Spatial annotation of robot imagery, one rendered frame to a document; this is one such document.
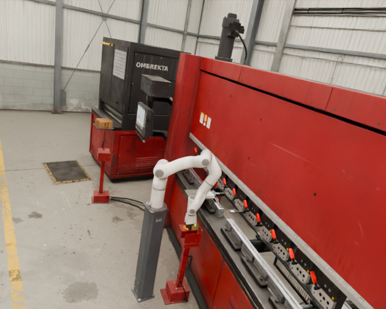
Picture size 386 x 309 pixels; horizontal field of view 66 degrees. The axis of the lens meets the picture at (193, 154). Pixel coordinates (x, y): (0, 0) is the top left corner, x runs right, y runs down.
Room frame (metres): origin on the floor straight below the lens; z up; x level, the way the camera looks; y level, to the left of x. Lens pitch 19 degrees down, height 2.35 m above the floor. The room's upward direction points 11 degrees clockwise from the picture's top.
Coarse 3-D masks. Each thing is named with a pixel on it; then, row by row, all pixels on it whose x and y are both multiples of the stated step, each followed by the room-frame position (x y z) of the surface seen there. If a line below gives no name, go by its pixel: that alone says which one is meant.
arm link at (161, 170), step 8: (208, 152) 2.36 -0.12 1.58; (176, 160) 2.33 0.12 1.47; (184, 160) 2.31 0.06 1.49; (192, 160) 2.29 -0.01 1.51; (200, 160) 2.24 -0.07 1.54; (208, 160) 2.24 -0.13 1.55; (160, 168) 2.25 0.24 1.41; (168, 168) 2.27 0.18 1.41; (176, 168) 2.29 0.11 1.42; (184, 168) 2.31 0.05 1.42; (160, 176) 2.24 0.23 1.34
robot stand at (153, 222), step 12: (144, 204) 2.34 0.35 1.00; (144, 216) 2.33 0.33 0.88; (156, 216) 2.27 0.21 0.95; (144, 228) 2.31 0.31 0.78; (156, 228) 2.28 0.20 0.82; (144, 240) 2.28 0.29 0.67; (156, 240) 2.29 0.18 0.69; (144, 252) 2.26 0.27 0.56; (156, 252) 2.30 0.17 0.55; (144, 264) 2.25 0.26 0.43; (156, 264) 2.32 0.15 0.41; (144, 276) 2.25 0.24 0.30; (132, 288) 2.37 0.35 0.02; (144, 288) 2.26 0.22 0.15; (144, 300) 2.26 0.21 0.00
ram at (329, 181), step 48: (240, 96) 2.61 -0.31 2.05; (240, 144) 2.45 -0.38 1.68; (288, 144) 1.91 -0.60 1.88; (336, 144) 1.57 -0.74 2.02; (384, 144) 1.34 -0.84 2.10; (288, 192) 1.79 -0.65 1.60; (336, 192) 1.47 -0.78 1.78; (384, 192) 1.26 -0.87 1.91; (336, 240) 1.38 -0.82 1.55; (384, 240) 1.18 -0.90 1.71; (384, 288) 1.10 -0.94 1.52
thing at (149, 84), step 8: (144, 80) 3.81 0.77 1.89; (152, 80) 3.51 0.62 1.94; (160, 80) 3.61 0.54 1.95; (144, 88) 3.78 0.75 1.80; (152, 88) 3.52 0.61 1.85; (160, 88) 3.56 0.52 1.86; (168, 88) 3.61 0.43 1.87; (152, 96) 3.53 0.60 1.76; (160, 96) 3.57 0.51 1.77; (168, 96) 3.62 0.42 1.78; (152, 104) 3.95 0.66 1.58
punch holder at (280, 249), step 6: (276, 234) 1.77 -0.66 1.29; (282, 234) 1.72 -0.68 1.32; (276, 240) 1.75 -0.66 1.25; (282, 240) 1.71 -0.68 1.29; (288, 240) 1.67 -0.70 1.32; (276, 246) 1.74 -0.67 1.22; (282, 246) 1.69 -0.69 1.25; (288, 246) 1.65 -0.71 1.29; (294, 246) 1.65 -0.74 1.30; (276, 252) 1.72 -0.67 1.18; (282, 252) 1.67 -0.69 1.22; (288, 252) 1.64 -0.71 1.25; (294, 252) 1.66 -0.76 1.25; (282, 258) 1.66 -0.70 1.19; (288, 258) 1.64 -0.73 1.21
